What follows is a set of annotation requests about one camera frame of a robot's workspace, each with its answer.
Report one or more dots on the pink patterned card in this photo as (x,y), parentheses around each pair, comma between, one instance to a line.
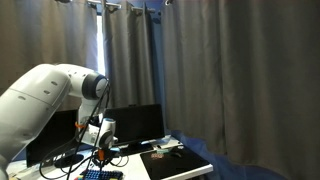
(156,155)

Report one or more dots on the large black monitor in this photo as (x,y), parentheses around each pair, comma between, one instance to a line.
(136,123)

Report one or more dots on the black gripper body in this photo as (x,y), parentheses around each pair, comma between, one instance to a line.
(108,154)

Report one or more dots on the metal curtain rod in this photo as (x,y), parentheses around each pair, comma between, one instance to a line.
(113,4)

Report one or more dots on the black monitor with round stand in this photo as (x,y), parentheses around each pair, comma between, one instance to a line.
(50,136)

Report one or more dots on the grey curtain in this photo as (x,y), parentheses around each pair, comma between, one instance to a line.
(240,76)
(43,33)
(130,53)

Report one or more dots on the black keyboard with coloured keys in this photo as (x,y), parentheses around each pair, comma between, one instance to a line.
(100,175)

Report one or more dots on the black flat tray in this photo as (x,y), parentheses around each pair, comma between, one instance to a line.
(176,166)

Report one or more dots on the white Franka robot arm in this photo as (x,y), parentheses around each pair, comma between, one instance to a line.
(33,100)

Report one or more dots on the green packet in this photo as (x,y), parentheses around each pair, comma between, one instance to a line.
(162,151)

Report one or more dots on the black computer mouse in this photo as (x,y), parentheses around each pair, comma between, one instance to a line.
(176,154)

